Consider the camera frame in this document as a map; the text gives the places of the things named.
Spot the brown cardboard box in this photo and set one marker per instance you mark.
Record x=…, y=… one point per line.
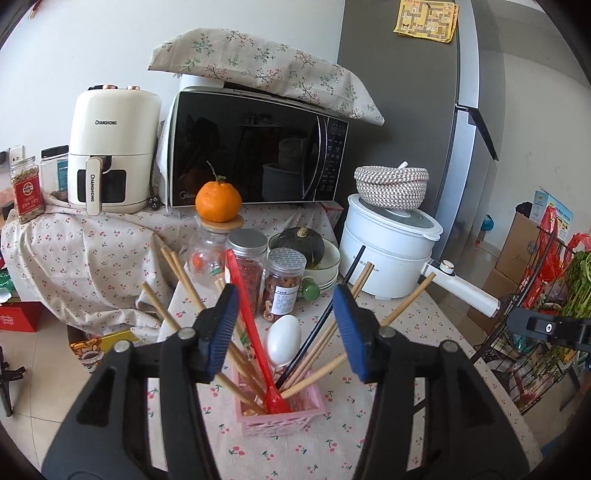
x=512, y=249

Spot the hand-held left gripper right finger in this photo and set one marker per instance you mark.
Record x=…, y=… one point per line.
x=351, y=337

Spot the yellow paper sheet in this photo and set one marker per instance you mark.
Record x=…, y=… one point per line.
x=427, y=18

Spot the red plastic spoon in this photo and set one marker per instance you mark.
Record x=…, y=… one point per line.
x=251, y=323

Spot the black microwave oven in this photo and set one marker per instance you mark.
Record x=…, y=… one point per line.
x=249, y=143

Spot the labelled dried fruit jar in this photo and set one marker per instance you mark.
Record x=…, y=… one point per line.
x=284, y=295

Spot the red plastic bag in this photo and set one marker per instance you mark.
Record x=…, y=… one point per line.
x=551, y=240

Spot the white plastic spoon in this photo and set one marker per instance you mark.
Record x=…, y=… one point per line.
x=284, y=341

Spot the goji berry jar silver lid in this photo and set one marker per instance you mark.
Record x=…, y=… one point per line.
x=253, y=244

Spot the pink plastic utensil basket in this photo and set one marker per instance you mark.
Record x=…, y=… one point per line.
x=286, y=422

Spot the cream air fryer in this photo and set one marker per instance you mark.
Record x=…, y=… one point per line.
x=115, y=138

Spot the black chopstick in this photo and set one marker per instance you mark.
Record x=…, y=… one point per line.
x=304, y=346

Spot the floral beige cloth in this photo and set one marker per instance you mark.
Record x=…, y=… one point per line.
x=258, y=60

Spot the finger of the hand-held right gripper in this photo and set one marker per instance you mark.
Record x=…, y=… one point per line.
x=563, y=330

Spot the grey refrigerator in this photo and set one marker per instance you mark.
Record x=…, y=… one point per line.
x=406, y=92

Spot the clear container with black lid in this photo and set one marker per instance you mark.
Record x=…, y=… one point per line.
x=53, y=170

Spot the orange with stem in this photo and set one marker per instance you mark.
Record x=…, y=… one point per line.
x=218, y=203

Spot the yellow printed box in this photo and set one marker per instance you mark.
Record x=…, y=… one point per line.
x=101, y=348

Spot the red label nut jar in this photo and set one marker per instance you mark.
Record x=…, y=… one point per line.
x=27, y=198

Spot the green leafy vegetables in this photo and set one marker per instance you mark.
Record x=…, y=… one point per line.
x=579, y=277

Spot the green round cap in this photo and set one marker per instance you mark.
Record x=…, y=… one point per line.
x=310, y=290

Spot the blue printed box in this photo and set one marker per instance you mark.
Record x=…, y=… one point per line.
x=549, y=205

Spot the bunch of wooden chopsticks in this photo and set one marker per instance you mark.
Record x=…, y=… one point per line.
x=408, y=300

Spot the black tripod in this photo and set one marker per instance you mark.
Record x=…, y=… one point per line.
x=7, y=374

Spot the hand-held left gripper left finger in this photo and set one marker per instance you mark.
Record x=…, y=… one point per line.
x=224, y=332

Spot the stack of white bowls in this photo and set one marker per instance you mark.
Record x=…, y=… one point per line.
x=330, y=267

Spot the dark green squash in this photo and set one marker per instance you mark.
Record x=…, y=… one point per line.
x=295, y=242

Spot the black power plug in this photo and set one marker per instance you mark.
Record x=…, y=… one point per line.
x=154, y=203

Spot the red cardboard box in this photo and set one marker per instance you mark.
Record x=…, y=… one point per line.
x=18, y=318

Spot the white wall socket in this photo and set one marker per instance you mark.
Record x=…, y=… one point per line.
x=17, y=152

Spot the white electric cooking pot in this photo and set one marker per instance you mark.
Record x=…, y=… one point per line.
x=388, y=249

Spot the cherry print tablecloth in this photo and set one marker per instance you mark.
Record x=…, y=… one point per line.
x=92, y=258

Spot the glass jar with wooden lid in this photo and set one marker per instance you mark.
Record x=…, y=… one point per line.
x=207, y=249

